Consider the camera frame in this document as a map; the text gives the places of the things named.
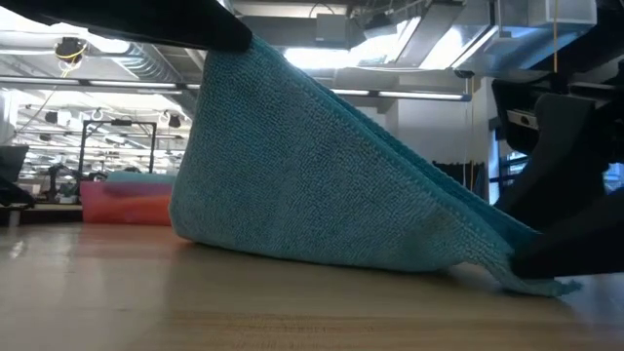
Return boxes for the black metal rig frame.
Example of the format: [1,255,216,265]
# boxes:
[77,119,158,182]

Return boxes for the pink plastic basket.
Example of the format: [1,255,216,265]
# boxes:
[80,179,176,226]

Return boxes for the long ceiling light bar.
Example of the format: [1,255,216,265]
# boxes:
[0,75,473,102]

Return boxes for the silver ventilation duct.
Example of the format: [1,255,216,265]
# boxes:
[82,41,206,118]

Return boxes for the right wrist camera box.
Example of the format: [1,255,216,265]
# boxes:
[490,85,542,155]

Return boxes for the dark grey box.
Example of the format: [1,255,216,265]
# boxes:
[0,144,30,184]

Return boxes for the yellow ceiling cable reel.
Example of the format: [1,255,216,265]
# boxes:
[54,37,89,64]

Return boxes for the background wooden table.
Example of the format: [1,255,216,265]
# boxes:
[0,201,84,212]

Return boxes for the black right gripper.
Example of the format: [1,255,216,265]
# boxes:
[491,9,624,230]

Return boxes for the black curtain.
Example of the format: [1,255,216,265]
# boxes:
[433,160,489,201]

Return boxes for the yellow hanging strap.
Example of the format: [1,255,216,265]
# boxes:
[551,0,560,74]

